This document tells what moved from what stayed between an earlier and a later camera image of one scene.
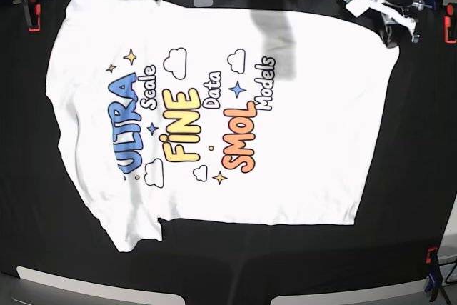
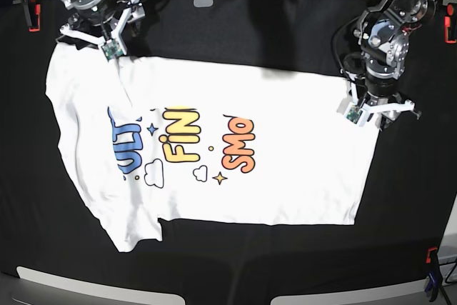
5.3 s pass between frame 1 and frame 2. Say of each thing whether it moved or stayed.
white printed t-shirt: stayed
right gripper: moved
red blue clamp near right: stayed
